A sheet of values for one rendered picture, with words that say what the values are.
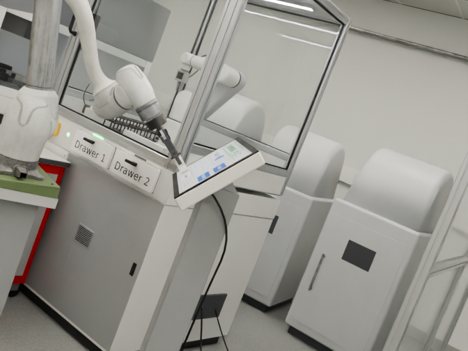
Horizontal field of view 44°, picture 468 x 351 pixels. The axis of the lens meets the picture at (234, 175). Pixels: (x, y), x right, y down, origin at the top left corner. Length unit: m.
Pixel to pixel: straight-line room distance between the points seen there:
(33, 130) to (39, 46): 0.36
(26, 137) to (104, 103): 0.32
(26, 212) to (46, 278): 0.92
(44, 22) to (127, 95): 0.42
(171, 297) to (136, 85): 0.77
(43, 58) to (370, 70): 3.95
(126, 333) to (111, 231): 0.47
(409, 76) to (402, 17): 0.59
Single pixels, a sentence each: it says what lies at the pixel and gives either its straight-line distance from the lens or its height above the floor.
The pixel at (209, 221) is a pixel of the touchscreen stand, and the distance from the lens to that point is 2.04.
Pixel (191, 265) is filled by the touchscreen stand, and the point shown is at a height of 0.72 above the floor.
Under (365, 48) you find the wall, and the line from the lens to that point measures 5.84.
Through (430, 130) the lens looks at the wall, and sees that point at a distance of 5.51.
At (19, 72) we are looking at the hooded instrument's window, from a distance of 3.56.
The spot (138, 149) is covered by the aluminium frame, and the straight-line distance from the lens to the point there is 2.70.
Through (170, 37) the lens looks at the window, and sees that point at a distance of 2.75.
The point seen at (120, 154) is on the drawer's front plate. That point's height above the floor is 0.91.
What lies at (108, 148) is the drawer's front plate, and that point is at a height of 0.91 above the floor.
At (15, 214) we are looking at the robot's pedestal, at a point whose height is 0.66.
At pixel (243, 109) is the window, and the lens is 2.76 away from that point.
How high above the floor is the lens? 1.28
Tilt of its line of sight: 6 degrees down
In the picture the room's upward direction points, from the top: 21 degrees clockwise
